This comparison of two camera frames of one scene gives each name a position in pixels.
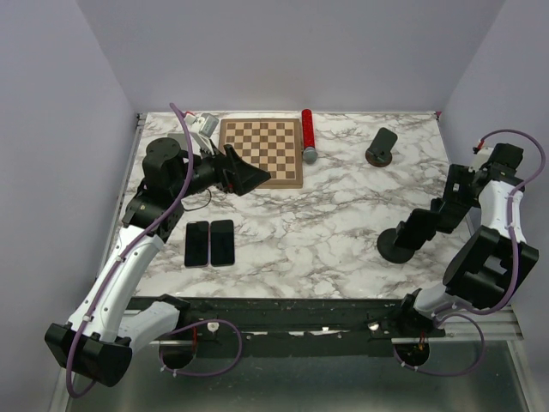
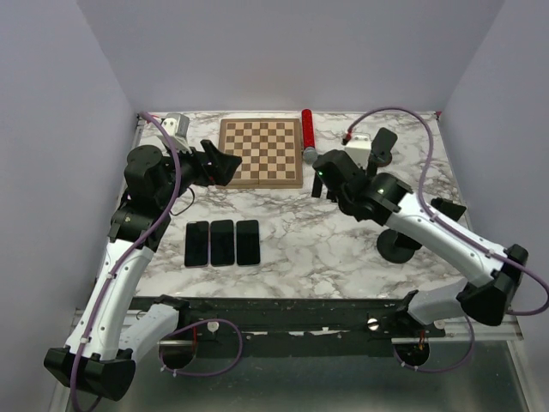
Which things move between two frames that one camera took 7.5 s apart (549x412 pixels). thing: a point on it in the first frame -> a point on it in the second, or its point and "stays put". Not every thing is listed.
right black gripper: (458, 174) -> (317, 185)
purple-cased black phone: (196, 245) stays put
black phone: (222, 242) stays put
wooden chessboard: (273, 145) stays put
